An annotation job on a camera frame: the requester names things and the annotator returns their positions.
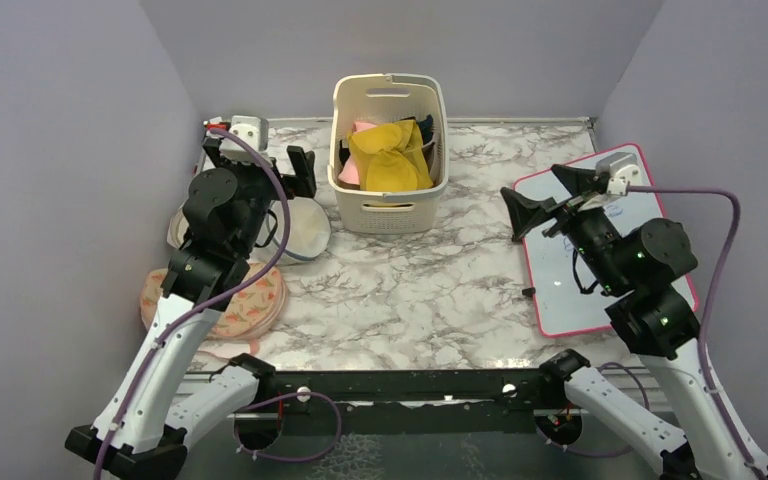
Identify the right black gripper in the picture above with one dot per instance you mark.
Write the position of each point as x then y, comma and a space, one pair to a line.
524, 211

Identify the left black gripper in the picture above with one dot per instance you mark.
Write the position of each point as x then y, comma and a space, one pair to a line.
301, 163

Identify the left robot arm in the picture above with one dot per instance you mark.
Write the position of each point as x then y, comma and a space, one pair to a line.
143, 433

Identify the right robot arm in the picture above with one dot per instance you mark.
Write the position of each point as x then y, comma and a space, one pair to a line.
708, 440

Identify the cream laundry basket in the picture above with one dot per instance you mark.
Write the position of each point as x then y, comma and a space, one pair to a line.
385, 98

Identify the floral pink laundry bag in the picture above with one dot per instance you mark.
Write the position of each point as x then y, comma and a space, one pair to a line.
248, 316

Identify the pink garment in basket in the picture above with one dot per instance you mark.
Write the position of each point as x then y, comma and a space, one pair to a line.
349, 174

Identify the yellow garment in basket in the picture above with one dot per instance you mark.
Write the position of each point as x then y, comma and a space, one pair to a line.
389, 158

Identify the pink framed whiteboard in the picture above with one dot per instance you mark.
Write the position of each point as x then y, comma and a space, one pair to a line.
664, 258

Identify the dark garment in basket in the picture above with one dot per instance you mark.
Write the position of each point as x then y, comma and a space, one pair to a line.
427, 132

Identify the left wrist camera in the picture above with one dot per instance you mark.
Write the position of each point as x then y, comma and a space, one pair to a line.
252, 130

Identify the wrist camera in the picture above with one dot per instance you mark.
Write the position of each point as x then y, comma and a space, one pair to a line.
252, 130
617, 172

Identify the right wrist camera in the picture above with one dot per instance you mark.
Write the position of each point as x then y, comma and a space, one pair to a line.
617, 172

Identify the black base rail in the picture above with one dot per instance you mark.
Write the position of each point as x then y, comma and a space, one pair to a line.
393, 402

